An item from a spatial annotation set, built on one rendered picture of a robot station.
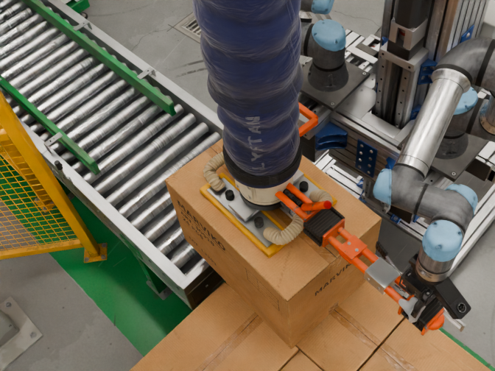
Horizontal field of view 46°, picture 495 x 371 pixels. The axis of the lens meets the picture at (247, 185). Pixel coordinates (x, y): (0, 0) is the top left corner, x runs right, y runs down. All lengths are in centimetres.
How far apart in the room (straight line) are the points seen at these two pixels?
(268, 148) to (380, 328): 98
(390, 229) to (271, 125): 147
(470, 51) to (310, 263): 73
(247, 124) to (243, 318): 102
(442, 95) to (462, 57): 11
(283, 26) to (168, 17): 307
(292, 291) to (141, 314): 136
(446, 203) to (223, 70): 57
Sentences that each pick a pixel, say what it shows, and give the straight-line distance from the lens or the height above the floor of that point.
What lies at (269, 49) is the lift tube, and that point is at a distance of 126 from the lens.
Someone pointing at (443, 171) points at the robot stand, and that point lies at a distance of 202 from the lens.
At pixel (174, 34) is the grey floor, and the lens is 414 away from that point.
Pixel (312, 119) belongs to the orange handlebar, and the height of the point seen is 121.
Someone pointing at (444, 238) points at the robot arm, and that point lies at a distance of 127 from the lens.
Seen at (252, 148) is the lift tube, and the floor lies 145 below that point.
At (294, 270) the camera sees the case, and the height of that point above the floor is 107.
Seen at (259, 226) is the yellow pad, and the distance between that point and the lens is 178.
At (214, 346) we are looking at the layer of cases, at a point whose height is 54.
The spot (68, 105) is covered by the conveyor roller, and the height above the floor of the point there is 54.
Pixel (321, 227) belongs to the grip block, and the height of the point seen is 122.
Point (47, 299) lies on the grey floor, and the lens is 316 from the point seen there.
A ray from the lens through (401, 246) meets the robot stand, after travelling 279.
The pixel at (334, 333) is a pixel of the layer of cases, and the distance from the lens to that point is 224.
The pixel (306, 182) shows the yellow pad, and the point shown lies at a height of 112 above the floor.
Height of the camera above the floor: 264
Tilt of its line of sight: 55 degrees down
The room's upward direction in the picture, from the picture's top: 9 degrees counter-clockwise
